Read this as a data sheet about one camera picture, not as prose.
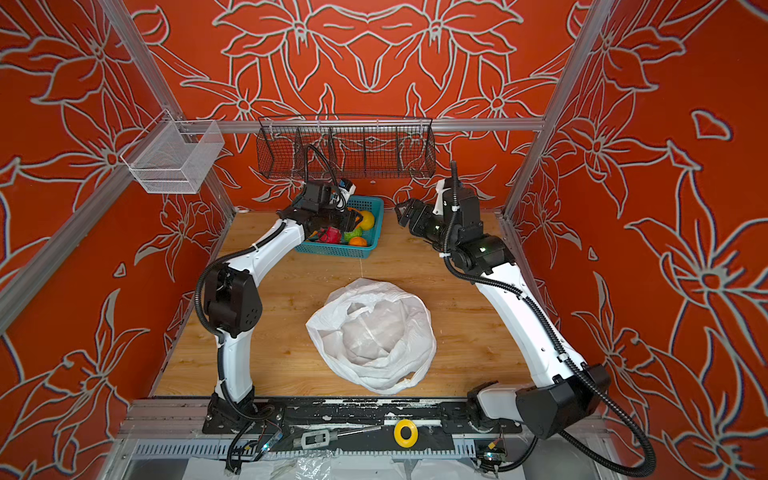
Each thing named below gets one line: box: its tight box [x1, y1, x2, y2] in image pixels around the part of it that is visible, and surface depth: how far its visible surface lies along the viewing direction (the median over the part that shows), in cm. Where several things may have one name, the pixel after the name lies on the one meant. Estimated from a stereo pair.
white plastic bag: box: [306, 278, 437, 395], surface depth 79 cm
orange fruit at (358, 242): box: [349, 236, 368, 247], surface depth 105 cm
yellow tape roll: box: [394, 419, 419, 448], surface depth 71 cm
